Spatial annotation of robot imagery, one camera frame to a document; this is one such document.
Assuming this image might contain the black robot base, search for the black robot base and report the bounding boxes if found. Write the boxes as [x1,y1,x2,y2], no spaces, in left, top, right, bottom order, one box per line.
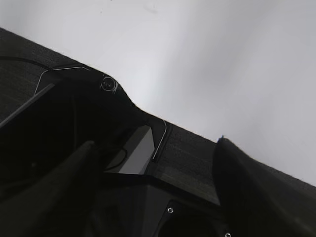
[0,27,316,237]

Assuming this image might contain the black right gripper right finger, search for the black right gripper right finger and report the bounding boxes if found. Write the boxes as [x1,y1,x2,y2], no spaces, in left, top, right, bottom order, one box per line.
[212,138,316,237]

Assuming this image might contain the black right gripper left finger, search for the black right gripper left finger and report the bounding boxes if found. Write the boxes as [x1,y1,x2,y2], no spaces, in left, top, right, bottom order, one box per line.
[0,141,100,237]

